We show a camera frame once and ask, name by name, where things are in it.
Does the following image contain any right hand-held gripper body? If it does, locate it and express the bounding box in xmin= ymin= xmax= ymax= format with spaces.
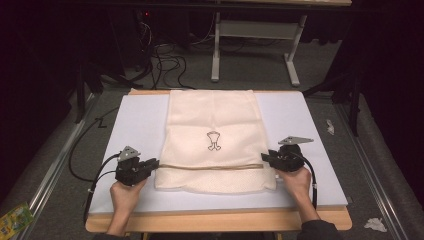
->
xmin=270 ymin=135 xmax=315 ymax=173

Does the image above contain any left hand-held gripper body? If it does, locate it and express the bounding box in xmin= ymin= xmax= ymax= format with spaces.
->
xmin=114 ymin=145 xmax=150 ymax=187

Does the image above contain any cream mesh cloth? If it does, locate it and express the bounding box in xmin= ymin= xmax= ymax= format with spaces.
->
xmin=154 ymin=89 xmax=278 ymax=195

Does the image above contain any person's left hand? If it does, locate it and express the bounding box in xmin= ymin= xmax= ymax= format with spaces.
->
xmin=109 ymin=177 xmax=148 ymax=215

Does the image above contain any person's right hand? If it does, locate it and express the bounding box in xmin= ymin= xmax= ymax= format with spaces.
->
xmin=276 ymin=167 xmax=313 ymax=210

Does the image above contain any white foam mat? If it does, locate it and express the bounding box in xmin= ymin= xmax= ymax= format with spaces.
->
xmin=88 ymin=91 xmax=349 ymax=215

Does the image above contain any wooden table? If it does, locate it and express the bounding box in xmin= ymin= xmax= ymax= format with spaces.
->
xmin=84 ymin=87 xmax=354 ymax=234

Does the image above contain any black metal stand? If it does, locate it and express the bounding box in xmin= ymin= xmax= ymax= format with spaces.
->
xmin=301 ymin=66 xmax=365 ymax=138
xmin=73 ymin=59 xmax=134 ymax=124

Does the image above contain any green yellow packet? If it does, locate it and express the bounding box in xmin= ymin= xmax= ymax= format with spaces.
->
xmin=0 ymin=202 xmax=36 ymax=240

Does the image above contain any right hand-held gripper cable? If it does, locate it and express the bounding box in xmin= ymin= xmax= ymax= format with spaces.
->
xmin=292 ymin=151 xmax=318 ymax=210

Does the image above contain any hand-held gripper cable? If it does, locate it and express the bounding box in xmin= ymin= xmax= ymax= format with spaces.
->
xmin=83 ymin=153 xmax=121 ymax=225
xmin=292 ymin=151 xmax=318 ymax=210

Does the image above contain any left hand-held gripper cable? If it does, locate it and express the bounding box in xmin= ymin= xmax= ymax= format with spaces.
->
xmin=83 ymin=153 xmax=121 ymax=225

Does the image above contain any black floor cable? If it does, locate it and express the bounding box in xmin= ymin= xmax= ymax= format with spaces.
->
xmin=68 ymin=106 xmax=120 ymax=183

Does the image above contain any metal floor rail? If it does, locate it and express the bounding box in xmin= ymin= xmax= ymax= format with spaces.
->
xmin=14 ymin=93 xmax=98 ymax=240
xmin=334 ymin=102 xmax=403 ymax=240

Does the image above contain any tangle of black cables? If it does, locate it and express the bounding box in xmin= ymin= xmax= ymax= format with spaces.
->
xmin=133 ymin=18 xmax=196 ymax=91

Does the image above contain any white metal desk frame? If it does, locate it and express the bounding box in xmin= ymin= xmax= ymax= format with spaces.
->
xmin=210 ymin=0 xmax=353 ymax=88

